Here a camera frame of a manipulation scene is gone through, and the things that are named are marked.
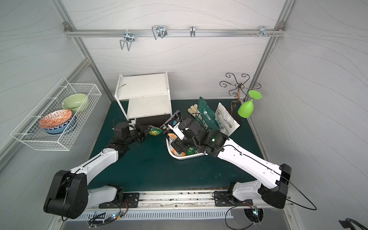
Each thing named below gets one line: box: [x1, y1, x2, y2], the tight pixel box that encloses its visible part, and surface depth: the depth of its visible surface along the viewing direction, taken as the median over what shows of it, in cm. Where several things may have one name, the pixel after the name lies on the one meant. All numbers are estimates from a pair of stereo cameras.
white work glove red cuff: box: [187, 103, 198, 118], surface depth 117 cm
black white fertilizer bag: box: [160, 110, 184, 129], surface depth 88 cm
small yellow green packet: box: [148, 126, 163, 137], surface depth 86 cm
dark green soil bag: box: [195, 96, 221, 133], surface depth 77 cm
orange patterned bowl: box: [39, 109, 73, 129], surface depth 64 cm
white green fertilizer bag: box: [214, 102, 241, 138], surface depth 82 cm
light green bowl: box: [61, 93, 89, 114], surface depth 73 cm
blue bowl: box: [43, 114, 75, 134], surface depth 59 cm
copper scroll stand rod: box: [219, 72, 262, 115], surface depth 88 cm
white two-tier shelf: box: [114, 69, 173, 122], surface depth 86 cm
